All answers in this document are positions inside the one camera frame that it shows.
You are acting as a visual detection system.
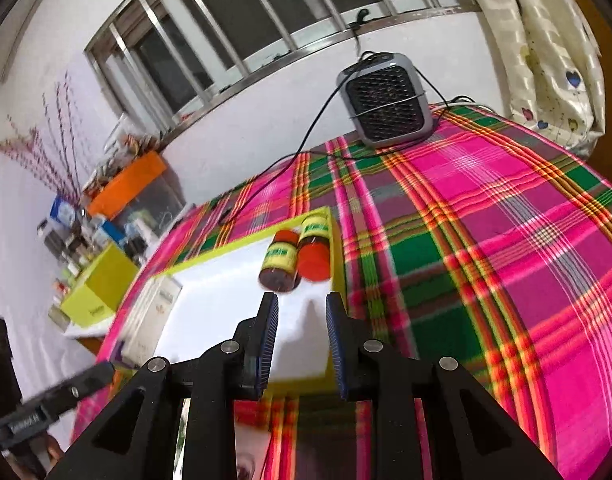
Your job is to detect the clear bin orange lid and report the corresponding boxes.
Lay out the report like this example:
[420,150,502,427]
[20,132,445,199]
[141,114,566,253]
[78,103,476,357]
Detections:
[86,152,187,241]

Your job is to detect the lime green lidded box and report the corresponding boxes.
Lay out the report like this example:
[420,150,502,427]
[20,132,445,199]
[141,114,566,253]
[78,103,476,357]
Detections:
[60,242,141,322]

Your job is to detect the window with metal bars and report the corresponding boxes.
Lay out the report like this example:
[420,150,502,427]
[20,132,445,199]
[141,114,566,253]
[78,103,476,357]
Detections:
[83,0,487,131]

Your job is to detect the white box beige print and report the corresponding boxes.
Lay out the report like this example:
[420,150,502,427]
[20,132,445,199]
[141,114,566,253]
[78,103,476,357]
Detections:
[136,275,183,361]

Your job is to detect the white side table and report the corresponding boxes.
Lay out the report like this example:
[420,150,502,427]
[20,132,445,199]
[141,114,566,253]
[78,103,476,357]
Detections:
[48,200,197,356]

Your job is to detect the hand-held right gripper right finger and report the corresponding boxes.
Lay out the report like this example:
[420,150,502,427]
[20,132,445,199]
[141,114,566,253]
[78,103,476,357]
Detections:
[325,291,564,480]

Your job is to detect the cluster of small jars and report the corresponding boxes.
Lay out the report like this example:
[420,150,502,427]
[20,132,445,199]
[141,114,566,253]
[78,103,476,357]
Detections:
[36,210,137,331]

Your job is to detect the pile of packets and bags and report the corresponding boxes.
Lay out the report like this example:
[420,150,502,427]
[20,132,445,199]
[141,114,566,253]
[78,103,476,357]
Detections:
[83,112,162,196]

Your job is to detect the lime green tray box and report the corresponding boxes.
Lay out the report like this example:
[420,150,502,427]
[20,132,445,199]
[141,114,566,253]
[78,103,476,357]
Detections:
[151,206,348,396]

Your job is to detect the grey small space heater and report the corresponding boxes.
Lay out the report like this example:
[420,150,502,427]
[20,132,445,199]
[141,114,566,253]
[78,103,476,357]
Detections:
[336,51,434,150]

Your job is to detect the black strap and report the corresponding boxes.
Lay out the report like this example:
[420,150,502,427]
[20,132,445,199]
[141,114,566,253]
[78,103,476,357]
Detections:
[348,8,372,56]

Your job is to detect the blue white carton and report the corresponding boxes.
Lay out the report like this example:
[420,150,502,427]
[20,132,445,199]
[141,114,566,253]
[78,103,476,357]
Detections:
[98,220,129,248]

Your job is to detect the cream heart print curtain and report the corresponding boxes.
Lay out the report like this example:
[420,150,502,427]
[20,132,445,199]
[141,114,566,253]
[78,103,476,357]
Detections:
[448,0,607,158]

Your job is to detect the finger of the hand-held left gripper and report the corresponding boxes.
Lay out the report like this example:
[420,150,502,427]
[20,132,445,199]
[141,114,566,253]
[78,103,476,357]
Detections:
[23,361,118,418]

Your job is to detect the pink dried flower branches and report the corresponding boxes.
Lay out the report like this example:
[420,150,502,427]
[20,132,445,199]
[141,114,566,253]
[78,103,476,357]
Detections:
[6,72,87,206]

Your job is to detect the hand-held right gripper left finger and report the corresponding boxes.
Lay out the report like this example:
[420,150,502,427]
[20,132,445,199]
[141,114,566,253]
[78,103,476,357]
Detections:
[46,291,280,480]

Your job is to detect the blue tissue packet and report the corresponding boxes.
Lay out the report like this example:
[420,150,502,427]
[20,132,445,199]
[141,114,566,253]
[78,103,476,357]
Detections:
[50,196,77,226]

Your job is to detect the brown medicine bottle red cap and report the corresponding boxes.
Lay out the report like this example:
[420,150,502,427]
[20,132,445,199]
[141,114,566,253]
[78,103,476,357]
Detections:
[296,212,333,282]
[257,229,303,293]

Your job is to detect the black cable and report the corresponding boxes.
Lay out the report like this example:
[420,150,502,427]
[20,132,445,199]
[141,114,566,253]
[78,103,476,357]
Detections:
[220,35,477,223]

